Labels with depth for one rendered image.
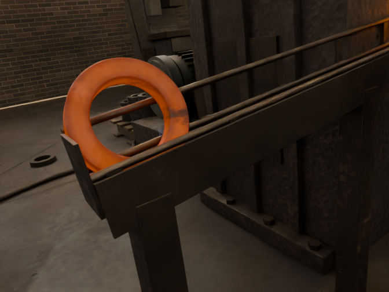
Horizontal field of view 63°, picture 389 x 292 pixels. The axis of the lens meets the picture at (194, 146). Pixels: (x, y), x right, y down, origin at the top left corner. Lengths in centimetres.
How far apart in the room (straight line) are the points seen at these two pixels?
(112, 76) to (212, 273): 83
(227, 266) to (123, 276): 37
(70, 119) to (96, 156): 6
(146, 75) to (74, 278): 95
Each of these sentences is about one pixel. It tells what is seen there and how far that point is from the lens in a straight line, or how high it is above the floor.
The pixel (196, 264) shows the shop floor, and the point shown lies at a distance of 121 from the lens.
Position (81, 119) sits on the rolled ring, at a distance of 46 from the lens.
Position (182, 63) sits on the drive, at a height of 62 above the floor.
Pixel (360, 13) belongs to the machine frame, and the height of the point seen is 76.
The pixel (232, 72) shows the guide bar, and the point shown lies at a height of 69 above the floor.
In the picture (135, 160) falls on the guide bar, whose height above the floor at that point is 61.
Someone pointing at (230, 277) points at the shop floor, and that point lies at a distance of 114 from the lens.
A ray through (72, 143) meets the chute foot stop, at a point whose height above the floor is 65.
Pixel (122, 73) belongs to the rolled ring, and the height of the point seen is 72.
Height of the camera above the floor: 76
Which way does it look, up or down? 19 degrees down
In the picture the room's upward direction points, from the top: 8 degrees counter-clockwise
